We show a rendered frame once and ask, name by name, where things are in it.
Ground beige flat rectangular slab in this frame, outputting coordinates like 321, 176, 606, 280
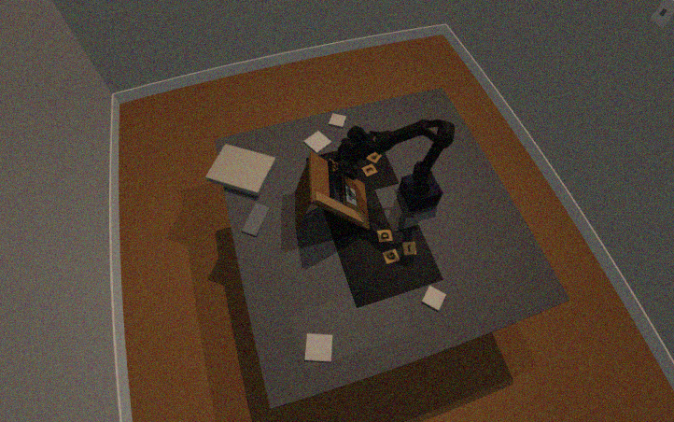
205, 144, 276, 197

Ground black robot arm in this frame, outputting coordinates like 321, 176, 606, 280
338, 120, 455, 197

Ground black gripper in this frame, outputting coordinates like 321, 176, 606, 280
334, 138, 366, 180

